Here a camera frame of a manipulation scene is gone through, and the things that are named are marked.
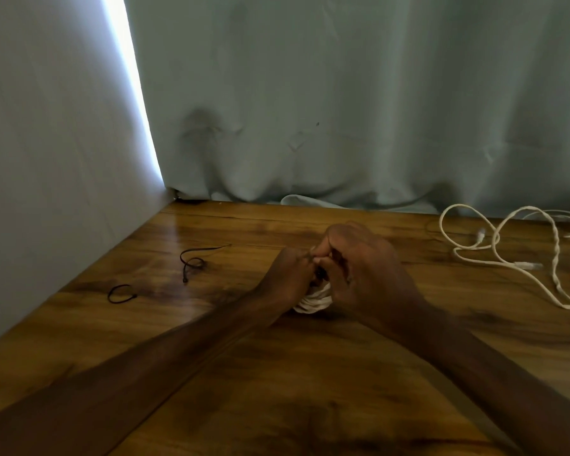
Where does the person's right hand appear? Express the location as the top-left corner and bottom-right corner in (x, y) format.
(312, 221), (429, 337)

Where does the person's left hand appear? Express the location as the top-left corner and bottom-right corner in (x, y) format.
(253, 247), (324, 320)

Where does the person's left forearm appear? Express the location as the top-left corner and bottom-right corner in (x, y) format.
(0, 289), (286, 456)

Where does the person's right forearm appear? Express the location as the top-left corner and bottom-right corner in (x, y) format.
(393, 303), (570, 456)

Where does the white cloth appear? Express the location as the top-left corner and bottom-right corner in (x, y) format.
(280, 194), (345, 210)

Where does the black twist tie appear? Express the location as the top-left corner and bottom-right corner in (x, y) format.
(179, 243), (232, 284)
(107, 284), (139, 305)

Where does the grey-green curtain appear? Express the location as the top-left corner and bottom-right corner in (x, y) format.
(123, 0), (570, 220)

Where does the white smooth cable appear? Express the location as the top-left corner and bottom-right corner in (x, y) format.
(438, 204), (570, 281)

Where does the white twisted cable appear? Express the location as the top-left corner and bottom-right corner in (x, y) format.
(493, 206), (570, 310)

